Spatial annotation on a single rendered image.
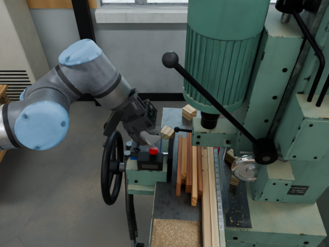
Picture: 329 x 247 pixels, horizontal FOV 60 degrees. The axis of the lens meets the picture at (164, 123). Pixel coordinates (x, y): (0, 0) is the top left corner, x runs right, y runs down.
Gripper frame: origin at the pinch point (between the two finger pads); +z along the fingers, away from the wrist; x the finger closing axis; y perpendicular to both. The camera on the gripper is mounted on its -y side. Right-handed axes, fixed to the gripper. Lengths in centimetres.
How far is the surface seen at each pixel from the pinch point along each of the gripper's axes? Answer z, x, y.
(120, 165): 12.7, 7.2, -22.8
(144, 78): 58, 139, -60
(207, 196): 18.5, -10.5, 10.0
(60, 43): -2, 135, -97
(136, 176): 8.4, -3.5, -10.6
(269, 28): -18.4, 4.4, 41.8
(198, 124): 5.6, 7.8, 13.4
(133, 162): 4.8, -0.7, -9.8
